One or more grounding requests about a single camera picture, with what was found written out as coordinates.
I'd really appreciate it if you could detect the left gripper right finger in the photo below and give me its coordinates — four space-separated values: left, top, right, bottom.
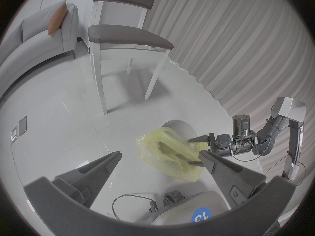
198 150 268 210

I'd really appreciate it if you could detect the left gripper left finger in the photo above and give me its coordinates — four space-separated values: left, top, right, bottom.
52 151 123 209

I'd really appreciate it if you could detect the yellow plastic bag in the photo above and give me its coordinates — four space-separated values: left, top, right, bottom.
136 128 205 182

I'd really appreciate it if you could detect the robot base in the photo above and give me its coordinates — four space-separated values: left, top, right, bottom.
141 189 232 227

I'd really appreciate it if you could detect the white trash bin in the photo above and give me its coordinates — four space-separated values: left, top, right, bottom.
160 119 205 147

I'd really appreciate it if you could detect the white curtain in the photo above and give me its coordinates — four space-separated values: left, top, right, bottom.
145 0 315 181

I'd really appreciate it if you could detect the white chair with grey seat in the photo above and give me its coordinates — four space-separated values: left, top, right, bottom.
88 0 174 115

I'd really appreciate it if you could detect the grey sofa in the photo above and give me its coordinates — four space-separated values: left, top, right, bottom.
0 0 79 100

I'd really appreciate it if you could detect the grey cushion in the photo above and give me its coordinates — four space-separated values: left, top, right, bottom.
22 0 67 44

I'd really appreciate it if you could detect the orange cushion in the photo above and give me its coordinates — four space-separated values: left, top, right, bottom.
48 3 67 36

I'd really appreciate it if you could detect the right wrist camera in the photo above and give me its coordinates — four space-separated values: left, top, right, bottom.
216 134 233 149

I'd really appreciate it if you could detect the black cable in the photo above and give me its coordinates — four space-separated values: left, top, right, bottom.
112 194 158 218

